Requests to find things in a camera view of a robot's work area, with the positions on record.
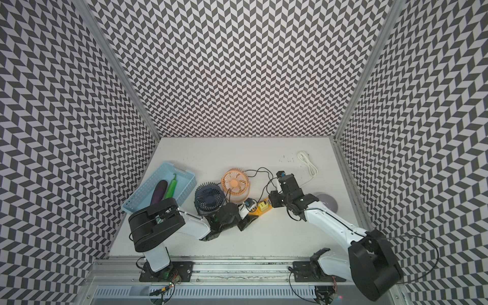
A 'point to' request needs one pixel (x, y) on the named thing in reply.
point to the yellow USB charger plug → (263, 206)
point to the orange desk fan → (236, 185)
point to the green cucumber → (171, 189)
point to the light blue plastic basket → (142, 197)
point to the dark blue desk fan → (209, 198)
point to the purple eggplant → (159, 192)
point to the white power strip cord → (312, 169)
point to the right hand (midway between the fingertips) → (274, 198)
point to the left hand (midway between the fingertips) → (251, 212)
